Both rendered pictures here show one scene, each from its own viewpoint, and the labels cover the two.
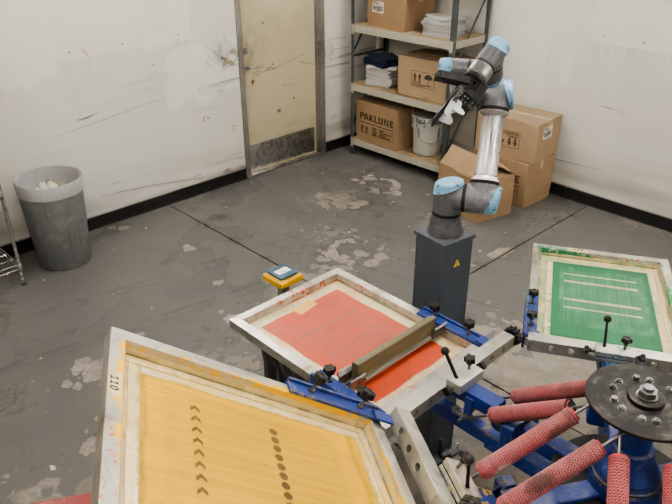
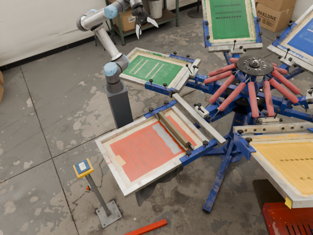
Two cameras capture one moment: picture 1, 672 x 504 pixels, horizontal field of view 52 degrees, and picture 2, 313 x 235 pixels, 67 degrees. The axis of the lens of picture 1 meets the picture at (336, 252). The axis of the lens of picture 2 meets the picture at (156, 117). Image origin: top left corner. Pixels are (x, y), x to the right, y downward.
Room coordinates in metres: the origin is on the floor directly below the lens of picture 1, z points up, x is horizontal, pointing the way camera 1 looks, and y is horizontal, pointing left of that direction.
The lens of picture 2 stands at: (1.75, 1.04, 2.54)
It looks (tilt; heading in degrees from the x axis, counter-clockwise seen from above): 47 degrees down; 287
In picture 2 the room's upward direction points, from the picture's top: 6 degrees counter-clockwise
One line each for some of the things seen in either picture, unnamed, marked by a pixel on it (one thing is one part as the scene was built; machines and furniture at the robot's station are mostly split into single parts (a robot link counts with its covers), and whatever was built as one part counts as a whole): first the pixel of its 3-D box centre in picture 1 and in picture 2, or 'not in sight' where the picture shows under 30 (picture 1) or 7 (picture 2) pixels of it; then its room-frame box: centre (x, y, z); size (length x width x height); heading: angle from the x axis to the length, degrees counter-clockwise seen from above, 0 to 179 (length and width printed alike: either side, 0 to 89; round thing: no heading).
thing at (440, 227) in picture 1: (445, 220); (114, 83); (2.55, -0.45, 1.25); 0.15 x 0.15 x 0.10
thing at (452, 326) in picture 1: (450, 331); (159, 111); (2.16, -0.43, 0.98); 0.30 x 0.05 x 0.07; 44
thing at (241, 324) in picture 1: (354, 335); (152, 143); (2.14, -0.07, 0.97); 0.79 x 0.58 x 0.04; 44
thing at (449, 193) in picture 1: (449, 195); (112, 72); (2.55, -0.46, 1.37); 0.13 x 0.12 x 0.14; 74
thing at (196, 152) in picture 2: (346, 398); (196, 153); (1.77, -0.03, 0.98); 0.30 x 0.05 x 0.07; 44
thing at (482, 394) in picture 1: (477, 396); (206, 112); (1.73, -0.46, 1.02); 0.17 x 0.06 x 0.05; 44
